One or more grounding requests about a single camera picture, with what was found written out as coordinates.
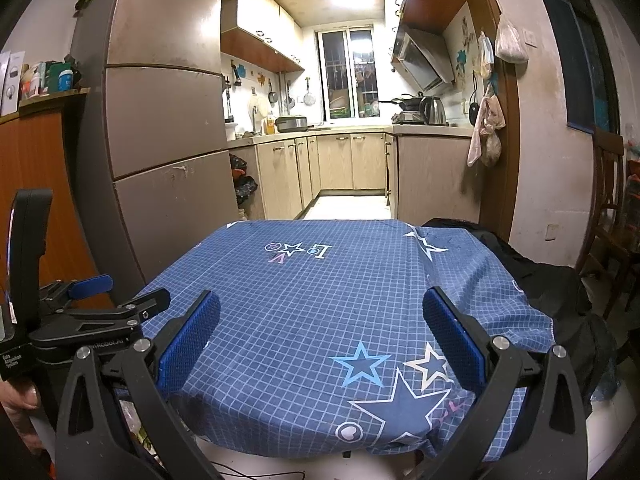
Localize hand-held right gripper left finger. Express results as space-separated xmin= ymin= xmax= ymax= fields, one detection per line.
xmin=54 ymin=289 xmax=223 ymax=480

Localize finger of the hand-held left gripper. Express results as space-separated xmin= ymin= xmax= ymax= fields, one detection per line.
xmin=65 ymin=287 xmax=172 ymax=333
xmin=39 ymin=275 xmax=115 ymax=311

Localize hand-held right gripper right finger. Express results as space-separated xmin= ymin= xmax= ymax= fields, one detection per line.
xmin=421 ymin=285 xmax=591 ymax=480

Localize person's left hand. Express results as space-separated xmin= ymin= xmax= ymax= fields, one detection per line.
xmin=0 ymin=379 xmax=43 ymax=456

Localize wooden side cabinet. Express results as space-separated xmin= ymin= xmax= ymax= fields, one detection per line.
xmin=0 ymin=87 xmax=108 ymax=311

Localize black jacket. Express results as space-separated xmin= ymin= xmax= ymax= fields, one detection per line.
xmin=422 ymin=217 xmax=618 ymax=396

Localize blue checked tablecloth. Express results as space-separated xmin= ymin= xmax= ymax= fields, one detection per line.
xmin=112 ymin=217 xmax=556 ymax=463

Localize black plastic bags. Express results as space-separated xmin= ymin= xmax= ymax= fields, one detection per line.
xmin=230 ymin=154 xmax=259 ymax=207

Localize white appliance box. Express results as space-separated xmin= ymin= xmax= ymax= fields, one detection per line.
xmin=0 ymin=51 xmax=25 ymax=116

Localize green packet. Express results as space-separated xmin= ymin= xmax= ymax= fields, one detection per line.
xmin=47 ymin=61 xmax=81 ymax=93

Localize grey refrigerator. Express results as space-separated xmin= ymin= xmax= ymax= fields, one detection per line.
xmin=70 ymin=0 xmax=241 ymax=286

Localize beige kitchen base cabinets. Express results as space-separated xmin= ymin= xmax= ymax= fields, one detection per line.
xmin=227 ymin=131 xmax=476 ymax=222

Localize hanging cloth bags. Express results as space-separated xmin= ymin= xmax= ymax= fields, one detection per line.
xmin=466 ymin=85 xmax=506 ymax=168

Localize wooden chair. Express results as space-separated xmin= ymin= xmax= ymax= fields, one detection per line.
xmin=575 ymin=127 xmax=640 ymax=321

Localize black hanging ladle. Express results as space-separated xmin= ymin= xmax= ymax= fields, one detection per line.
xmin=467 ymin=71 xmax=482 ymax=126

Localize metal kettle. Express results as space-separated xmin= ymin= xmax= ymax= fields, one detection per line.
xmin=419 ymin=96 xmax=447 ymax=125

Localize black frying pan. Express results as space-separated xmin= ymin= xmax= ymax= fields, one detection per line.
xmin=377 ymin=95 xmax=423 ymax=111

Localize metal pot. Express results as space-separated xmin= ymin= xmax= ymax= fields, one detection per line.
xmin=276 ymin=115 xmax=309 ymax=134

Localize metal range hood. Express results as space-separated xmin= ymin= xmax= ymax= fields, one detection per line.
xmin=390 ymin=27 xmax=457 ymax=91

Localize small clear plastic bag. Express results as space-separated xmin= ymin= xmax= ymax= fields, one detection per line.
xmin=477 ymin=31 xmax=496 ymax=80

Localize kitchen window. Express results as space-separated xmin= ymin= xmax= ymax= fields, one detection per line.
xmin=315 ymin=27 xmax=377 ymax=121

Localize white plastic bag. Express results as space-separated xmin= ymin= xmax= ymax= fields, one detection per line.
xmin=494 ymin=10 xmax=530 ymax=64

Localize dark window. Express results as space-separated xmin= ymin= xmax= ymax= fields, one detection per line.
xmin=537 ymin=0 xmax=623 ymax=133

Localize wooden door frame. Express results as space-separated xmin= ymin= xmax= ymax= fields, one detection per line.
xmin=452 ymin=0 xmax=521 ymax=246

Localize beige wall cabinet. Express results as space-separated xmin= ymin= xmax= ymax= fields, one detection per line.
xmin=220 ymin=0 xmax=306 ymax=73

